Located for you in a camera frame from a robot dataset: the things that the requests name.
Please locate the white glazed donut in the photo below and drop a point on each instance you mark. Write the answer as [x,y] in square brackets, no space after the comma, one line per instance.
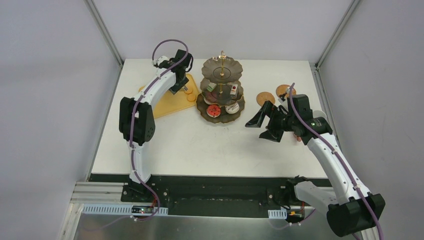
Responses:
[233,108]

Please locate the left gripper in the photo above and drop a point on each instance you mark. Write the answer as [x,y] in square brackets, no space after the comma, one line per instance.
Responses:
[180,84]

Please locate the yellow serving tray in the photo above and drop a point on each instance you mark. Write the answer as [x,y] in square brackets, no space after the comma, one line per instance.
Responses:
[172,103]

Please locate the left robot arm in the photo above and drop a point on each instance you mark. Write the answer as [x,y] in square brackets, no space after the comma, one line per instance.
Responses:
[136,118]

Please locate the green layered cake piece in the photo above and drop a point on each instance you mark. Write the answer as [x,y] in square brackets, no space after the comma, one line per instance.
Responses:
[210,87]

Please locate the woven round coaster right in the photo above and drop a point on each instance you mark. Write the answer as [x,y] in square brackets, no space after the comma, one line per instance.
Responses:
[283,91]

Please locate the woven round coaster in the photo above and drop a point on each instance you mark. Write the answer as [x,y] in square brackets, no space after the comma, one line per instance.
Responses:
[264,96]
[283,91]

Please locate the left aluminium frame post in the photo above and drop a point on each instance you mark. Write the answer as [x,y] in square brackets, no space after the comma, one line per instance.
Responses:
[101,25]

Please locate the orange macaron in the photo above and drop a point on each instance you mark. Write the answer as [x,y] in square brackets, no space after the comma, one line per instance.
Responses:
[189,91]
[191,97]

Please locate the red strawberry tart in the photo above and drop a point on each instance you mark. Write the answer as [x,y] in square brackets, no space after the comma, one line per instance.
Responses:
[213,111]

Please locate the right aluminium frame post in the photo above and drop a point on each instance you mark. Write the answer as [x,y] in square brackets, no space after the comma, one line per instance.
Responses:
[352,7]

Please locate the black mounting base plate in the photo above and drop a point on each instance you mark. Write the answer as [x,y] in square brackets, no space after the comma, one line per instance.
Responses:
[214,196]

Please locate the woven round coaster left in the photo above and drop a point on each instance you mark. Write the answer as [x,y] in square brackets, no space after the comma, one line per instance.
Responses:
[264,96]

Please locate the blue ceramic cup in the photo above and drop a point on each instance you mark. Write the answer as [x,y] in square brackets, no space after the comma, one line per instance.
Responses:
[319,114]

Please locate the pink frosted donut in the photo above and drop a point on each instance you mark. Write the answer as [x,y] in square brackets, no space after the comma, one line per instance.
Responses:
[211,99]

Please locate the aluminium frame post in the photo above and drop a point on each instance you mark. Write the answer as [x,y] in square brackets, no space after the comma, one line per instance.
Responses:
[352,7]
[101,25]

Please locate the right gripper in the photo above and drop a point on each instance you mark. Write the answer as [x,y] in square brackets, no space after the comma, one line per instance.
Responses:
[273,119]

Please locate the three tier dark cake stand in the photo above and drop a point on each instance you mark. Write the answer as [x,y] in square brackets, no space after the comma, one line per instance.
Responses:
[224,71]

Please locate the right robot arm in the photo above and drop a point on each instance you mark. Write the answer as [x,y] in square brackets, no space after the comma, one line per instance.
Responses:
[353,207]

